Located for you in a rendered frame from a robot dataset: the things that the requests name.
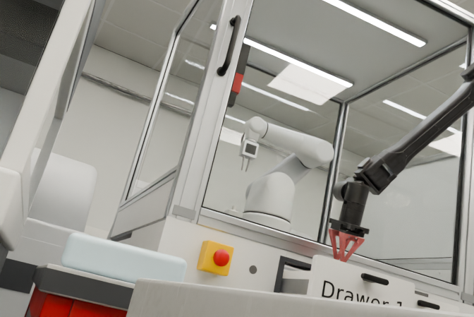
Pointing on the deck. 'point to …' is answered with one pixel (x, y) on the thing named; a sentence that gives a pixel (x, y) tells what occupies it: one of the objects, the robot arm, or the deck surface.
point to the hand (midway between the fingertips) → (340, 258)
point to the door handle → (231, 45)
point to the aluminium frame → (466, 217)
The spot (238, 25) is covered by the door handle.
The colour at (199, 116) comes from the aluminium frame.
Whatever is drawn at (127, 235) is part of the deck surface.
